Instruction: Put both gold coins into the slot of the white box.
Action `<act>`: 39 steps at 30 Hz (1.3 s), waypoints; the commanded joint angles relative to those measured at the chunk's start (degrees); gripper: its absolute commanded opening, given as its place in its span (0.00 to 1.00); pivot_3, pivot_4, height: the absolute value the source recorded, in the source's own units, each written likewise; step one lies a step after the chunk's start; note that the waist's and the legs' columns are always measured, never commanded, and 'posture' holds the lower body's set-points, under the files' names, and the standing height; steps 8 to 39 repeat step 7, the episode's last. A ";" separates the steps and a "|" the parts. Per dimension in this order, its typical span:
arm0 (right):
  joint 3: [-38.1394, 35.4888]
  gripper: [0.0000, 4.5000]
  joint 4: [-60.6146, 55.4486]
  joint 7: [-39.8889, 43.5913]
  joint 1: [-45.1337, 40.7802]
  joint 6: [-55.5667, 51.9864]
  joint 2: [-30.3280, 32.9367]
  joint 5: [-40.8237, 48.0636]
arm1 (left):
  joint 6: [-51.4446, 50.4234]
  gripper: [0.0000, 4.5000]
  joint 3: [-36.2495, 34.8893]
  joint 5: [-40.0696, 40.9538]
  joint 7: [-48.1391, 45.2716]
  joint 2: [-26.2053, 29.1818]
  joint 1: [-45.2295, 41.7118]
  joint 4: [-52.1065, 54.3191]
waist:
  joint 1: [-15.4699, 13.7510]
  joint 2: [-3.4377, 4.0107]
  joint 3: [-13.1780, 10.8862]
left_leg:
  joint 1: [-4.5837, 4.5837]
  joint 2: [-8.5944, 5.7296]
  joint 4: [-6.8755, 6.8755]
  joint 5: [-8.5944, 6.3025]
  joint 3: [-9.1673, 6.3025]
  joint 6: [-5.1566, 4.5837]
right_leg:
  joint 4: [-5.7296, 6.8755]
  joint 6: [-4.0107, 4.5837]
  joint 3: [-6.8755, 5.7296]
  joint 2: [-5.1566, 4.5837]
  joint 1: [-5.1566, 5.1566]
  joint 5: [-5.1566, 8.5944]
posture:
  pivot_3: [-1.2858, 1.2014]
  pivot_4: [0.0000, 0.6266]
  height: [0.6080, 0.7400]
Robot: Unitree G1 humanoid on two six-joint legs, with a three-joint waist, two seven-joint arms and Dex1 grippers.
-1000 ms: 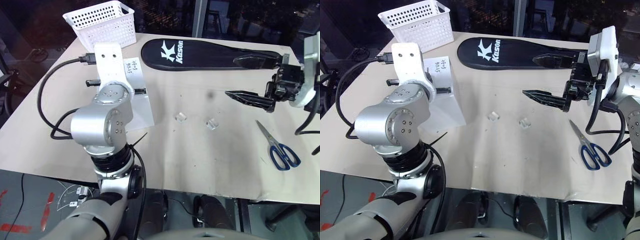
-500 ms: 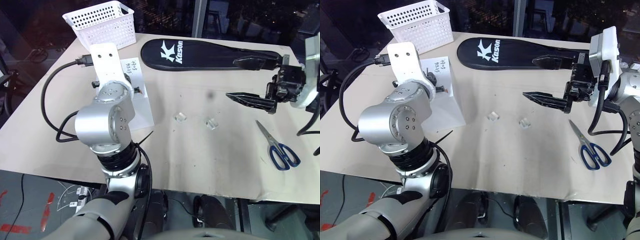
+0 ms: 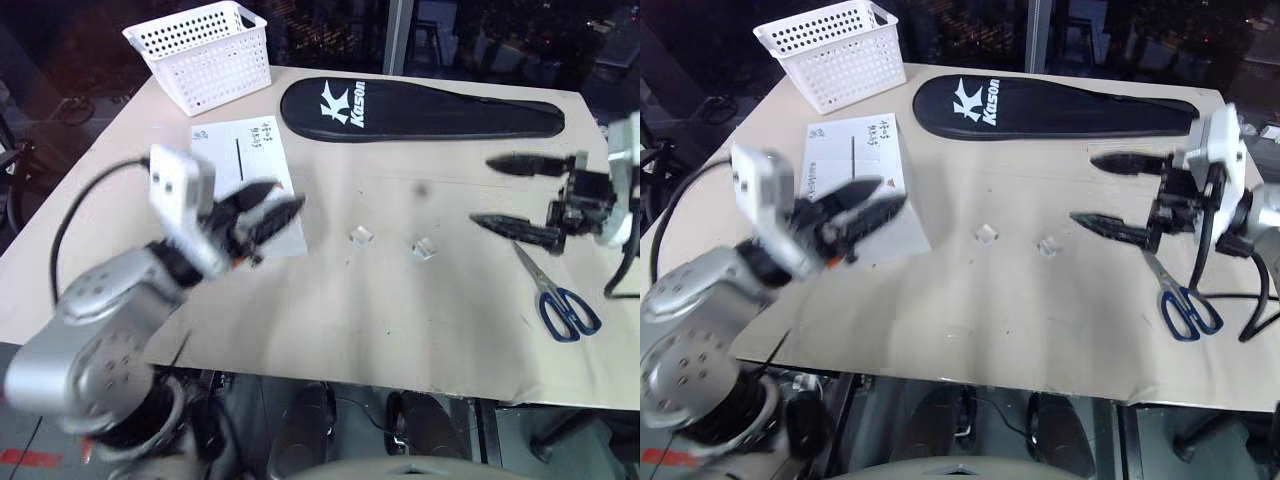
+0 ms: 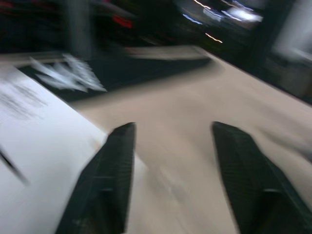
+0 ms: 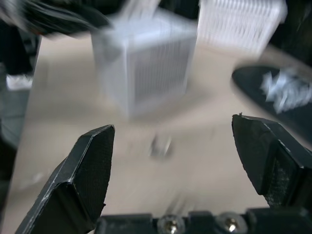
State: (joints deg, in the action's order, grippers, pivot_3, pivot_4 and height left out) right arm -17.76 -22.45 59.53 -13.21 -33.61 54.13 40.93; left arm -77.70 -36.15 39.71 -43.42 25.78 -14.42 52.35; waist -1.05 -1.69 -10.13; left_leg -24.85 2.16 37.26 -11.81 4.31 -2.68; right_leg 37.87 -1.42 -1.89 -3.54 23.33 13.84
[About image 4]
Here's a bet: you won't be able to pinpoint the black mat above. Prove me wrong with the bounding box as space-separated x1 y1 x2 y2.
18 47 213 103

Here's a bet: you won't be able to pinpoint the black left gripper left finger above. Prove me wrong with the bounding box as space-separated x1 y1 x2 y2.
55 122 137 234

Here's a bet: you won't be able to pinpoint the white paper sheet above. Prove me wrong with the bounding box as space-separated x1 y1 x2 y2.
0 64 152 234

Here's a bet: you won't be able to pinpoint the shiny crumpled plastic wrap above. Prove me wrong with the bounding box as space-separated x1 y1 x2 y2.
29 53 108 93

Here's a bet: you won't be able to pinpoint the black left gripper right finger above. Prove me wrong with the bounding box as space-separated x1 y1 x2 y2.
211 121 312 234

